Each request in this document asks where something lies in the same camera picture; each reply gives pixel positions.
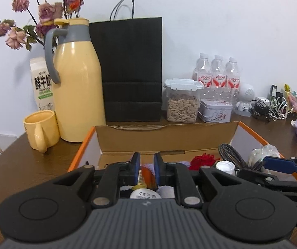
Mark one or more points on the dried pink flower bouquet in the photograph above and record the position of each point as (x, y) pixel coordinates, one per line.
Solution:
(46, 11)

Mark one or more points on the white robot speaker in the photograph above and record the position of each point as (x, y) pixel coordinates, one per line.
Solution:
(246, 96)

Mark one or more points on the iridescent plastic bag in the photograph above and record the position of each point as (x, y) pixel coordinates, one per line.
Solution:
(265, 151)

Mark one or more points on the red rose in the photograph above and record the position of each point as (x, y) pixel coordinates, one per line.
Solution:
(205, 160)

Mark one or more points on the clear container of seeds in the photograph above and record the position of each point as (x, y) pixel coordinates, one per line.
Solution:
(182, 107)

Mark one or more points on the white milk carton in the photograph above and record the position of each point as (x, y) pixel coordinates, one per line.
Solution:
(41, 85)

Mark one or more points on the colourful snack packet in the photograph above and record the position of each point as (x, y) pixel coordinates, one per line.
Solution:
(294, 98)

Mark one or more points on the black paper bag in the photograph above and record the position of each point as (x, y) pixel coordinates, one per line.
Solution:
(130, 64)

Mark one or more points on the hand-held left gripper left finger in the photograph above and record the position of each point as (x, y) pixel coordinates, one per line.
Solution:
(136, 167)

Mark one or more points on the printed metal tin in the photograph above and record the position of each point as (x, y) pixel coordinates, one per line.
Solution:
(215, 111)

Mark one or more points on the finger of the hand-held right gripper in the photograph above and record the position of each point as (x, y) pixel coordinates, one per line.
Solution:
(257, 177)
(280, 164)

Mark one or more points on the white round charger puck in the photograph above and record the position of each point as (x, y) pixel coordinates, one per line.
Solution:
(145, 194)

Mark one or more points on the red cardboard box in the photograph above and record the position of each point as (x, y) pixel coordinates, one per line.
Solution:
(164, 137)

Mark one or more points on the yellow thermos jug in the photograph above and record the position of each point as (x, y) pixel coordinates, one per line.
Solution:
(78, 90)

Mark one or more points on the white booklet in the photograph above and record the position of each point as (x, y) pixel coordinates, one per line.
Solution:
(0, 146)

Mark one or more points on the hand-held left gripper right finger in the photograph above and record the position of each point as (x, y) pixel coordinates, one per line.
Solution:
(158, 168)

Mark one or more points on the yellow mug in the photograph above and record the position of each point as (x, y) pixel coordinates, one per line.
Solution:
(46, 127)

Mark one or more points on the white bottle cap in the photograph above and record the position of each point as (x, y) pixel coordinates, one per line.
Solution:
(225, 167)

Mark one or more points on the orange glossy packet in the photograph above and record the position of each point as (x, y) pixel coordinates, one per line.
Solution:
(148, 177)

